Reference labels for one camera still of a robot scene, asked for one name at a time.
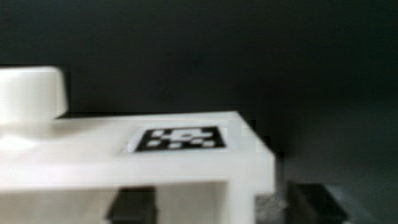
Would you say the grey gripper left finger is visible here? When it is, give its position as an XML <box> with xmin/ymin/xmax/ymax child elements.
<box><xmin>107</xmin><ymin>187</ymin><xmax>157</xmax><ymax>224</ymax></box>

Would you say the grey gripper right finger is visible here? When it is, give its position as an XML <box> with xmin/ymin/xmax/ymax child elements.
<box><xmin>285</xmin><ymin>183</ymin><xmax>349</xmax><ymax>224</ymax></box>

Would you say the white front drawer box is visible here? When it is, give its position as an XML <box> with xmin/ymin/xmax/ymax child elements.
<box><xmin>0</xmin><ymin>66</ymin><xmax>276</xmax><ymax>224</ymax></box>

